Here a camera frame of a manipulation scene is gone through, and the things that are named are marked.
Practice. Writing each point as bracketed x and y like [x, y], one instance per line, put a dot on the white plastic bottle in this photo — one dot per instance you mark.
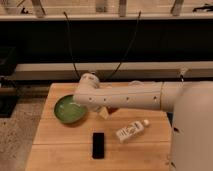
[131, 130]

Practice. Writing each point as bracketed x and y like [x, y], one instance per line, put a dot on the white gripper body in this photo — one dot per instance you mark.
[101, 111]

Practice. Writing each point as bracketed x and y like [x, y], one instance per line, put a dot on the black smartphone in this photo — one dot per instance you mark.
[98, 146]

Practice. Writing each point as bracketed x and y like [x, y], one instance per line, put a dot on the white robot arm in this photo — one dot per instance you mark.
[191, 104]

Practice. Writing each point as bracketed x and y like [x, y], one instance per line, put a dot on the green ceramic bowl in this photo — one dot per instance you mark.
[67, 111]

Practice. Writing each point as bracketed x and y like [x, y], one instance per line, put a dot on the clear plastic cup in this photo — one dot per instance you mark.
[135, 82]

